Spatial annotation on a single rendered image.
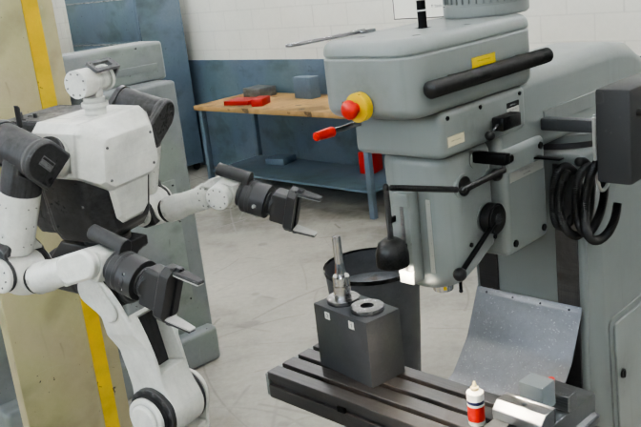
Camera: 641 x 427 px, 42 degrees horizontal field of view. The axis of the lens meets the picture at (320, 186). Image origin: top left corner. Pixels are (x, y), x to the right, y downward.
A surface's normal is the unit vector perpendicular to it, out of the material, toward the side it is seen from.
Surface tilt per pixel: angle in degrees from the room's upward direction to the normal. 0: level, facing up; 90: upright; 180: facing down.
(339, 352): 90
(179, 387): 66
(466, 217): 90
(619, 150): 90
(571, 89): 90
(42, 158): 109
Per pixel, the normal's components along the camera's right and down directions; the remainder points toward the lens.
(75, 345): 0.72, 0.10
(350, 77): -0.69, 0.26
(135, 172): 0.90, 0.07
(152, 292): -0.49, 0.17
